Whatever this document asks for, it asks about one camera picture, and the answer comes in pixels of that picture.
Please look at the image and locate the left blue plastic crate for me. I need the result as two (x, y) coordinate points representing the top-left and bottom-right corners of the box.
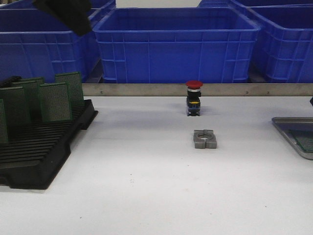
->
(0, 9), (100, 83)

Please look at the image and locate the red emergency stop button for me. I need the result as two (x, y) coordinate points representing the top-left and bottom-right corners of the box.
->
(186, 80), (203, 117)

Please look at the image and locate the centre blue plastic crate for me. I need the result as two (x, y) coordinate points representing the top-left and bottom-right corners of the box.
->
(93, 8), (260, 84)

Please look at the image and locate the grey metal clamp block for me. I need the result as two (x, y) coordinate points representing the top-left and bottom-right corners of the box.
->
(193, 129), (217, 149)

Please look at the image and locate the rear right blue crate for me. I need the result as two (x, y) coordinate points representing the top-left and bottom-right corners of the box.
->
(198, 0), (313, 8)

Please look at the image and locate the leftmost edge green circuit board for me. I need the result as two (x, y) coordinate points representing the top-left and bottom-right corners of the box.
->
(0, 99), (9, 144)

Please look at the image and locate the rear left blue crate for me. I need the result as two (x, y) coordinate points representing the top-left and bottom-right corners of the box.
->
(0, 0), (116, 9)

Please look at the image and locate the right blue plastic crate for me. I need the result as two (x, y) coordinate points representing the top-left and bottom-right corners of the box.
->
(246, 6), (313, 83)

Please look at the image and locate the silver metal tray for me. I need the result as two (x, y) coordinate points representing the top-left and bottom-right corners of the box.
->
(272, 117), (313, 160)

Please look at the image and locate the blue plastic crate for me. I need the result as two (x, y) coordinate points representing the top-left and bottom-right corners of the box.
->
(0, 9), (100, 83)
(246, 6), (313, 83)
(93, 8), (260, 84)

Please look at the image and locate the left tall green circuit board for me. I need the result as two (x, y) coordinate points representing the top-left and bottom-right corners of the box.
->
(0, 87), (31, 127)

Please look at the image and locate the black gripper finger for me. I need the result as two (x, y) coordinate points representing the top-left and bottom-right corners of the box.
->
(32, 0), (92, 36)

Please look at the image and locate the black slotted board rack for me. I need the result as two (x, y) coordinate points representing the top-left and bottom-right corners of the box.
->
(0, 99), (98, 189)

